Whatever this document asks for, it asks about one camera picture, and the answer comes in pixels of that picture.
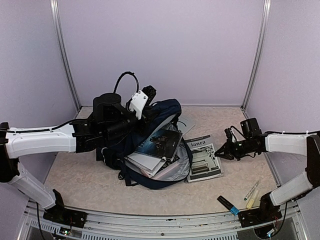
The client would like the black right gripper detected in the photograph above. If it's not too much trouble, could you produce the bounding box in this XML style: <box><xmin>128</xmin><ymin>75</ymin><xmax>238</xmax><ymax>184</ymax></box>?
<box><xmin>214</xmin><ymin>137</ymin><xmax>257</xmax><ymax>161</ymax></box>

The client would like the navy blue student backpack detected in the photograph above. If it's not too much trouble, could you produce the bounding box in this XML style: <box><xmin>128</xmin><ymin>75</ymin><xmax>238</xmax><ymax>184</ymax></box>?
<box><xmin>96</xmin><ymin>99</ymin><xmax>193</xmax><ymax>190</ymax></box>

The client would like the grey ianra book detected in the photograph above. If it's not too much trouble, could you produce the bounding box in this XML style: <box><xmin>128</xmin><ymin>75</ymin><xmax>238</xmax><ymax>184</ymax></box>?
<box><xmin>186</xmin><ymin>135</ymin><xmax>224</xmax><ymax>183</ymax></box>

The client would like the dark blue cover book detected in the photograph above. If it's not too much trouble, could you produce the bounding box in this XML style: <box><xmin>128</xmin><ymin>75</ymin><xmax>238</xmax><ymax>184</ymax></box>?
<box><xmin>135</xmin><ymin>129</ymin><xmax>182</xmax><ymax>162</ymax></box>

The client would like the grey book with G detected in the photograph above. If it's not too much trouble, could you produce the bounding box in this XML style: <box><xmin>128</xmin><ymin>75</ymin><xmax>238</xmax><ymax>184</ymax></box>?
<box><xmin>177</xmin><ymin>115</ymin><xmax>196</xmax><ymax>136</ymax></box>

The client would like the white barcode booklet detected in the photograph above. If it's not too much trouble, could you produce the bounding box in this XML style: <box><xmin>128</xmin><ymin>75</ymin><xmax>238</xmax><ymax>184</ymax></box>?
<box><xmin>126</xmin><ymin>152</ymin><xmax>166</xmax><ymax>175</ymax></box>

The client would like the pink Designer Fate book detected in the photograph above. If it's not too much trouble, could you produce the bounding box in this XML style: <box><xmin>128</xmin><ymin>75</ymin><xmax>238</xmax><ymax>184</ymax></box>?
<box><xmin>140</xmin><ymin>161</ymin><xmax>179</xmax><ymax>180</ymax></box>

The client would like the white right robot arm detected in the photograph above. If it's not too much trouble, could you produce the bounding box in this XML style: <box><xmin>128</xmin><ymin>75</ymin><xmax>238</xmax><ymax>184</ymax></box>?
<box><xmin>214</xmin><ymin>118</ymin><xmax>320</xmax><ymax>228</ymax></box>

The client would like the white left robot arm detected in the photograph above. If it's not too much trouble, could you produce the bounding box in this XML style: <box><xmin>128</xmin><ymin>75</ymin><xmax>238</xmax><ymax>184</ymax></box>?
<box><xmin>0</xmin><ymin>90</ymin><xmax>155</xmax><ymax>228</ymax></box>

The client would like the white green-tip pen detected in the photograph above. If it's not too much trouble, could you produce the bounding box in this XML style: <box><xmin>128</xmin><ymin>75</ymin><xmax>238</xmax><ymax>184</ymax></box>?
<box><xmin>243</xmin><ymin>180</ymin><xmax>260</xmax><ymax>201</ymax></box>

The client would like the black blue highlighter marker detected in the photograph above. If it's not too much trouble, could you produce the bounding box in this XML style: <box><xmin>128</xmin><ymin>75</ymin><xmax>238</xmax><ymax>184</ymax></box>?
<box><xmin>217</xmin><ymin>195</ymin><xmax>240</xmax><ymax>216</ymax></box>

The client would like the yellow highlighter marker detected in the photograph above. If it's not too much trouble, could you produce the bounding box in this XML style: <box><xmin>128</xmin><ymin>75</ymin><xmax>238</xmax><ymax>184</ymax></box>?
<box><xmin>246</xmin><ymin>189</ymin><xmax>259</xmax><ymax>210</ymax></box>

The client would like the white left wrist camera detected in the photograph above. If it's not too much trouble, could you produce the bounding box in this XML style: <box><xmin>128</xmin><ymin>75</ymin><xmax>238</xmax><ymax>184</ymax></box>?
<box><xmin>126</xmin><ymin>85</ymin><xmax>157</xmax><ymax>120</ymax></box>

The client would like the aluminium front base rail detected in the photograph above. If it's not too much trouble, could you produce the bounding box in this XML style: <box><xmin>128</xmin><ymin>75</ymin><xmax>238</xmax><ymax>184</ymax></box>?
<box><xmin>17</xmin><ymin>198</ymin><xmax>308</xmax><ymax>240</ymax></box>

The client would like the left aluminium frame post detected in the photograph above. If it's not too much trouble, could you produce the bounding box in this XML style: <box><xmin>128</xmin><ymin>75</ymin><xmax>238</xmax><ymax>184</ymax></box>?
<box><xmin>50</xmin><ymin>0</ymin><xmax>82</xmax><ymax>113</ymax></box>

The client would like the aluminium frame post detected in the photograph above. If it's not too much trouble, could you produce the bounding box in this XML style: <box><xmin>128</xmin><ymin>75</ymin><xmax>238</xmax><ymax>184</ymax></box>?
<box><xmin>241</xmin><ymin>0</ymin><xmax>272</xmax><ymax>112</ymax></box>
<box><xmin>50</xmin><ymin>0</ymin><xmax>82</xmax><ymax>113</ymax></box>

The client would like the right aluminium frame post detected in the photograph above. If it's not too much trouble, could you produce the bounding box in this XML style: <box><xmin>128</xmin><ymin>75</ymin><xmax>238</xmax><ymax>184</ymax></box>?
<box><xmin>241</xmin><ymin>0</ymin><xmax>272</xmax><ymax>112</ymax></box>

